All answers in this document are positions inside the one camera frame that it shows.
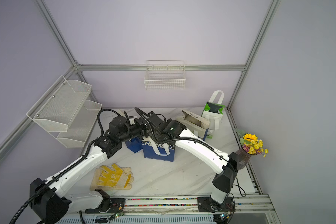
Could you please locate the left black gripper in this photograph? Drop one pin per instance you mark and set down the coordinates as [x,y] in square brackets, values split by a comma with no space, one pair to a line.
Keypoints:
[142,125]

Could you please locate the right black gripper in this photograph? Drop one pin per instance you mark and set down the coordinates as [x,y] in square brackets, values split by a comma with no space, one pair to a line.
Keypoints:
[156,137]

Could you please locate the blue beige tote bag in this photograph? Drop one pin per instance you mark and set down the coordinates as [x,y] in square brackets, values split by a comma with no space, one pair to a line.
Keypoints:
[198,125]
[152,150]
[135,144]

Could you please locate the green white takeout bag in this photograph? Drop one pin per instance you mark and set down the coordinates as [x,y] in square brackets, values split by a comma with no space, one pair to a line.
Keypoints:
[213,111]

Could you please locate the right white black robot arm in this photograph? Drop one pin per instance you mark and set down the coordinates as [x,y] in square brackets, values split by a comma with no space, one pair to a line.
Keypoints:
[223,164]

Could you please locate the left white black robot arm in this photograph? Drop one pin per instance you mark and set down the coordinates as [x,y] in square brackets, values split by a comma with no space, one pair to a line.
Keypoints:
[49,199]

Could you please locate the white two-tier mesh shelf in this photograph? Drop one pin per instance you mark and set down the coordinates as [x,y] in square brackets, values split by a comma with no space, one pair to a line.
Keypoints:
[66,112]

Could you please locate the sunflower bouquet in vase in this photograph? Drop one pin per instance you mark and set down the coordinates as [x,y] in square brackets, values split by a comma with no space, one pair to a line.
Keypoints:
[249,145]

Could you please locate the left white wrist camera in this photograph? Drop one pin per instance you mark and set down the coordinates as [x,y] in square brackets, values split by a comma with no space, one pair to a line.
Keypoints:
[132,120]

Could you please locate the white wire wall basket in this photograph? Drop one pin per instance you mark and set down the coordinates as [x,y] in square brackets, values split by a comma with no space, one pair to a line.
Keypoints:
[165,75]

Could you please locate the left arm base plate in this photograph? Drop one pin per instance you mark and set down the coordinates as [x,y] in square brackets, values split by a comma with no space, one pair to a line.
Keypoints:
[111,206]

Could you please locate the aluminium frame rails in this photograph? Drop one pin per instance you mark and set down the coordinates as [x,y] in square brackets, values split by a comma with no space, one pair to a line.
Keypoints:
[177,42]

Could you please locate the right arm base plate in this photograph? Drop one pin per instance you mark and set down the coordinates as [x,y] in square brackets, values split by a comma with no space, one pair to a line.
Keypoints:
[206,204]

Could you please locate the front aluminium rail beam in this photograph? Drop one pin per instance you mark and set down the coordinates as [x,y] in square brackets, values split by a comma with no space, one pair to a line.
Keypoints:
[179,210]

